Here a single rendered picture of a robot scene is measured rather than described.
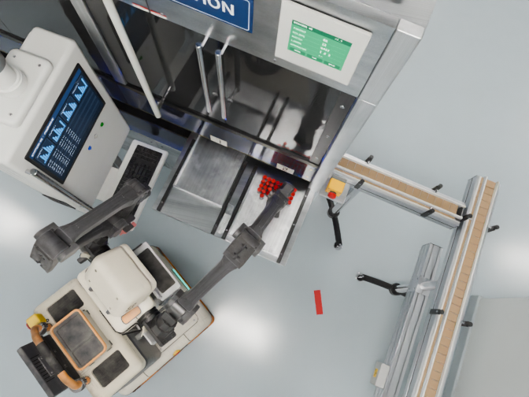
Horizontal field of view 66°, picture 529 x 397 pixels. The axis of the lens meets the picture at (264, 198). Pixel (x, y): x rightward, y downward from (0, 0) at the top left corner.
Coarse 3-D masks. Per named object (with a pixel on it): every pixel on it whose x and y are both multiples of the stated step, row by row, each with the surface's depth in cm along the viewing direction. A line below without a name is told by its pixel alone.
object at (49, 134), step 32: (32, 32) 144; (32, 64) 137; (64, 64) 142; (0, 96) 133; (32, 96) 135; (64, 96) 148; (96, 96) 169; (0, 128) 134; (32, 128) 138; (64, 128) 155; (96, 128) 180; (128, 128) 212; (0, 160) 132; (32, 160) 144; (64, 160) 163; (96, 160) 190; (96, 192) 202
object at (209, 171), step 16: (208, 144) 208; (192, 160) 205; (208, 160) 205; (224, 160) 206; (240, 160) 206; (192, 176) 203; (208, 176) 203; (224, 176) 204; (192, 192) 197; (208, 192) 201; (224, 192) 202
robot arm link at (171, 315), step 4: (176, 300) 150; (172, 304) 149; (176, 304) 149; (180, 304) 150; (168, 308) 149; (172, 308) 149; (176, 308) 149; (180, 308) 149; (184, 308) 150; (164, 312) 153; (168, 312) 150; (172, 312) 149; (176, 312) 149; (180, 312) 149; (184, 312) 149; (164, 316) 150; (168, 316) 149; (172, 316) 151; (176, 316) 150; (180, 316) 149; (168, 320) 150; (172, 320) 150; (176, 320) 150; (172, 324) 150
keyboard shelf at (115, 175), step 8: (136, 144) 214; (144, 144) 214; (128, 152) 212; (160, 152) 213; (128, 160) 211; (160, 160) 212; (112, 168) 210; (120, 168) 210; (160, 168) 211; (112, 176) 209; (120, 176) 209; (152, 176) 210; (104, 184) 208; (112, 184) 208; (152, 184) 209; (104, 192) 207; (112, 192) 206; (104, 200) 205; (144, 200) 206; (136, 216) 204
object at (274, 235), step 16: (256, 176) 205; (256, 192) 202; (304, 192) 200; (240, 208) 197; (256, 208) 200; (288, 208) 201; (240, 224) 198; (272, 224) 199; (288, 224) 199; (272, 240) 197
